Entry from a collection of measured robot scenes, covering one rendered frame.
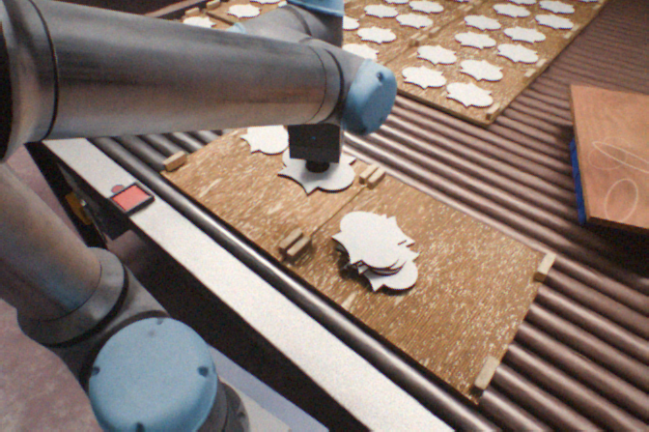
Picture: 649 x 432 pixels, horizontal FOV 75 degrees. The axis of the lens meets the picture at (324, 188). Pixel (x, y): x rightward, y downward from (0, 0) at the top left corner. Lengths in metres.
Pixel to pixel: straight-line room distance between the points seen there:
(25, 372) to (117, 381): 1.60
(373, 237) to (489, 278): 0.23
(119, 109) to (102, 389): 0.31
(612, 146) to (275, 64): 0.90
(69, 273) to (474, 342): 0.61
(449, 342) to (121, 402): 0.51
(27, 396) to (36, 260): 1.59
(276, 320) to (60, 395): 1.29
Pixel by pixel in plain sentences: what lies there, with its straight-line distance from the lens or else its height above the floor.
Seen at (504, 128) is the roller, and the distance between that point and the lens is 1.30.
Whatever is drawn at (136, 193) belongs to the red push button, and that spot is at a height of 0.93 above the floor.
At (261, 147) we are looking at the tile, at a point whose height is 0.95.
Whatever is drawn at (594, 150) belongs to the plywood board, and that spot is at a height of 1.04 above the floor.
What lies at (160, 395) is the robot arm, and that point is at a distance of 0.48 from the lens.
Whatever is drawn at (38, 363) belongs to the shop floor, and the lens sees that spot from 2.08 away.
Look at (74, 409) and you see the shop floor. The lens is 1.93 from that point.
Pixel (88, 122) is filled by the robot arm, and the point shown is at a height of 1.48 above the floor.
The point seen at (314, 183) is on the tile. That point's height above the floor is 1.13.
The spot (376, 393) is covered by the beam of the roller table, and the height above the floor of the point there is 0.91.
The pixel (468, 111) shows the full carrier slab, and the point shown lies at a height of 0.94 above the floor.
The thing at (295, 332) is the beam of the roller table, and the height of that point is 0.92.
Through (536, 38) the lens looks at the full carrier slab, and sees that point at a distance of 1.81.
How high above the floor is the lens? 1.62
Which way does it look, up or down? 44 degrees down
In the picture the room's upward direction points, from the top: straight up
